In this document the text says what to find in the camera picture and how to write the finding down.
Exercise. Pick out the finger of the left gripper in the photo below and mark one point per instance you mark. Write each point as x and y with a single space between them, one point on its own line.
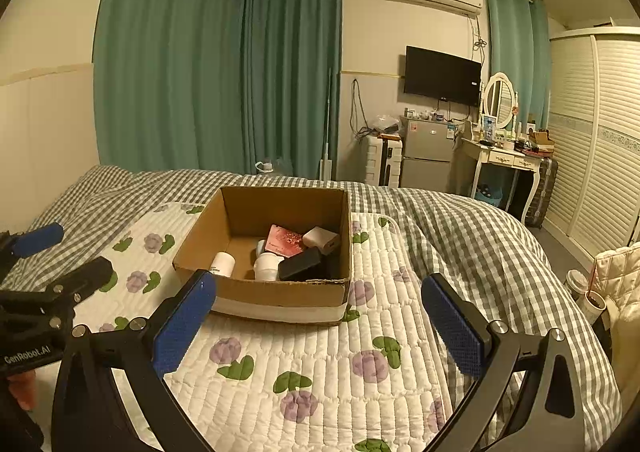
36 241
84 280

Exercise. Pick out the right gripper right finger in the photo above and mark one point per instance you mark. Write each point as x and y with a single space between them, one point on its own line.
547 413

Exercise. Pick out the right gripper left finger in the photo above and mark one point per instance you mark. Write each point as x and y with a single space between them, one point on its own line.
88 413

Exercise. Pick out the white jar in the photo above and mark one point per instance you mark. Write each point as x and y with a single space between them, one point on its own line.
222 265

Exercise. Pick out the light blue square device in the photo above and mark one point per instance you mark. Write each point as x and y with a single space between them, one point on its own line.
260 247

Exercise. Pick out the large white cylinder bottle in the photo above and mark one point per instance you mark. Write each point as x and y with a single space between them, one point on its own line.
266 267

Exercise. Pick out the red rose pattern card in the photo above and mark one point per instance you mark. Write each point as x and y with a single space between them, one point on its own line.
284 242

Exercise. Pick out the black rectangular box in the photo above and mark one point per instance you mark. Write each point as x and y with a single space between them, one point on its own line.
309 265

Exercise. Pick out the white rounded charger block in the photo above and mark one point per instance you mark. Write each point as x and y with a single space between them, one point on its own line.
325 241

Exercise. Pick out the cream padded jacket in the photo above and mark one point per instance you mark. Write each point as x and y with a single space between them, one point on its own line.
616 278

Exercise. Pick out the white floral quilted mat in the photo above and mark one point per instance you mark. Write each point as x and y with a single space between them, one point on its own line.
375 381

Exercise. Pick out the grey checkered bed blanket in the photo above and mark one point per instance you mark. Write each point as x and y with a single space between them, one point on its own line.
489 258

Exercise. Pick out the brown cardboard box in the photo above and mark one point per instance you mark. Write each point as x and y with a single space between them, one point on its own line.
236 218

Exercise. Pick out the dark wicker suitcase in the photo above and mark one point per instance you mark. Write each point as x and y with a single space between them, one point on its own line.
537 210

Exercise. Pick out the white louvered wardrobe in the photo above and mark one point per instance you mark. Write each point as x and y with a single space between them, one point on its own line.
594 122

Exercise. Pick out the green curtain left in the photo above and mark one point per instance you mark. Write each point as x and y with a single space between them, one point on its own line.
215 84

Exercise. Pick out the green curtain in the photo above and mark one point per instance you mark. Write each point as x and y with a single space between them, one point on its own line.
215 84
519 44

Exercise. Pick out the white dressing table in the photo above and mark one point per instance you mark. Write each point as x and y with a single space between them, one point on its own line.
519 162

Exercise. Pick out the white mop pole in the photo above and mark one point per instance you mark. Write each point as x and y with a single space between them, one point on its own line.
325 162

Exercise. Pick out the silver mini fridge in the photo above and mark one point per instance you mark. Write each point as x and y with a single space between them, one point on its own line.
427 151

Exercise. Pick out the white suitcase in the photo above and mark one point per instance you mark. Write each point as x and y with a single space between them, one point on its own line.
381 160

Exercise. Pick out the white oval vanity mirror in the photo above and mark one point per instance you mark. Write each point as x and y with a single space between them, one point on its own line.
500 100

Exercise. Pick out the green curtain right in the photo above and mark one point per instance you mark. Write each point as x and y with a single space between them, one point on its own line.
519 44

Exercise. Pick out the black wall television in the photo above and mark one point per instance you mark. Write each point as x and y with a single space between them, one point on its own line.
442 76

